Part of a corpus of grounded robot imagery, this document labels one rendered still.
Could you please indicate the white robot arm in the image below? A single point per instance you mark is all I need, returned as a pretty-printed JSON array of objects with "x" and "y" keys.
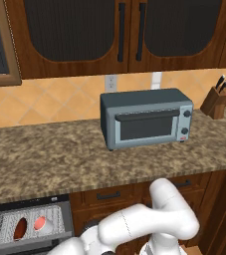
[{"x": 157, "y": 225}]

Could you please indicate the wooden glass-front cupboard door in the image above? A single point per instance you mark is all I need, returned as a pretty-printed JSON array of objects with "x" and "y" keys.
[
  {"x": 35, "y": 63},
  {"x": 184, "y": 63}
]

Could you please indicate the black dishwasher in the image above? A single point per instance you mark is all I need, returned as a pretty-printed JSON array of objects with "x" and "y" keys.
[{"x": 66, "y": 212}]

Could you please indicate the white cup red inside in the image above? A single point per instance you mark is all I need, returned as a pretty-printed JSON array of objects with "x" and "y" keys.
[{"x": 45, "y": 225}]

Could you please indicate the reddish brown bowl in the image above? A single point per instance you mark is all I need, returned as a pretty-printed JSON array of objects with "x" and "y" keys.
[{"x": 20, "y": 229}]

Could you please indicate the grey dishwasher rack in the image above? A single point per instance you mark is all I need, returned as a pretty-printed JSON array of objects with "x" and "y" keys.
[{"x": 1, "y": 222}]

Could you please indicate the grey toaster oven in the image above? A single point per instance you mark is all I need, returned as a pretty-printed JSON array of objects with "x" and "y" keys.
[{"x": 144, "y": 126}]

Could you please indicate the wooden drawer front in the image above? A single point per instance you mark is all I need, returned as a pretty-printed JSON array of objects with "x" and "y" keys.
[
  {"x": 199, "y": 184},
  {"x": 127, "y": 192}
]

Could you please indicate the wooden knife block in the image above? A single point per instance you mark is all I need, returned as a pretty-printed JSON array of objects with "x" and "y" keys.
[{"x": 215, "y": 103}]

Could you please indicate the wooden corner base cupboard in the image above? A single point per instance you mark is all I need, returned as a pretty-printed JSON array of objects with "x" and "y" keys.
[{"x": 222, "y": 215}]

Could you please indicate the white wall socket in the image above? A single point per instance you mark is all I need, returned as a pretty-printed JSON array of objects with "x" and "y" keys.
[{"x": 111, "y": 83}]

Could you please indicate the white wall switch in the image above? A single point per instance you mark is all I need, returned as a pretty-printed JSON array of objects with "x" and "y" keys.
[{"x": 156, "y": 80}]

